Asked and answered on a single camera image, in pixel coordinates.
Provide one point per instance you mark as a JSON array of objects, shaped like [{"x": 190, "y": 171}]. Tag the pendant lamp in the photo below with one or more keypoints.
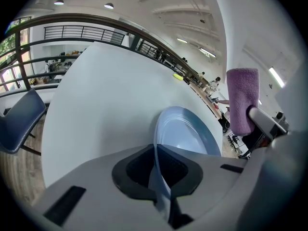
[
  {"x": 108, "y": 6},
  {"x": 59, "y": 2}
]

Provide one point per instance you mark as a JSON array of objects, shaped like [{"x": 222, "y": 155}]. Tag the purple cloth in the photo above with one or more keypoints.
[{"x": 243, "y": 97}]

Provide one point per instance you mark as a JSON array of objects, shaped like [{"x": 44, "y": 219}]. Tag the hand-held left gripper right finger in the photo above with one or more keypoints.
[{"x": 211, "y": 177}]

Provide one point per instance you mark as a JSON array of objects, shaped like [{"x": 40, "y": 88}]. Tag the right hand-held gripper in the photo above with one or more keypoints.
[{"x": 280, "y": 126}]

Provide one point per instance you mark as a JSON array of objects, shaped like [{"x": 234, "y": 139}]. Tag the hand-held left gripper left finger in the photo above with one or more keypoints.
[{"x": 96, "y": 189}]

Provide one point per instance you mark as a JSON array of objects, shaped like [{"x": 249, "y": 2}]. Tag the big blue plate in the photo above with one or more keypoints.
[{"x": 183, "y": 133}]

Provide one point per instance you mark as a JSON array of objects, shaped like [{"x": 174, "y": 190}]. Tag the black balcony railing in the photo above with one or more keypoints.
[{"x": 84, "y": 32}]

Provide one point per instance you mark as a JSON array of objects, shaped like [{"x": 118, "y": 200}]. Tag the yellow banana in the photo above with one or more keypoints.
[{"x": 177, "y": 77}]

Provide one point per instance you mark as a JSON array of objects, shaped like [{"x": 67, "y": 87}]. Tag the blue chair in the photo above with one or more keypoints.
[{"x": 21, "y": 124}]

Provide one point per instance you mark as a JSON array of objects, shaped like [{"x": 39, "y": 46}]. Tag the white square table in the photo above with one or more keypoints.
[{"x": 108, "y": 105}]

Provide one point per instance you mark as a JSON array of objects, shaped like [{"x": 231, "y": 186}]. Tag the dark railing with wooden handrail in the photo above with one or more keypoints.
[{"x": 72, "y": 18}]

